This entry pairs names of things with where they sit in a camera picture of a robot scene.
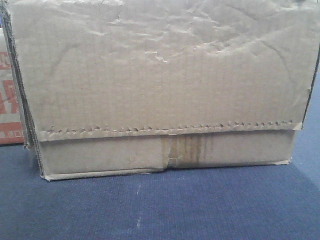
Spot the plain brown cardboard box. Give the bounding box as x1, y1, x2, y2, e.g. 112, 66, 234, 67
0, 0, 320, 181

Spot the red printed cardboard box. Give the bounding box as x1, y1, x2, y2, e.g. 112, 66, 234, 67
0, 30, 24, 145

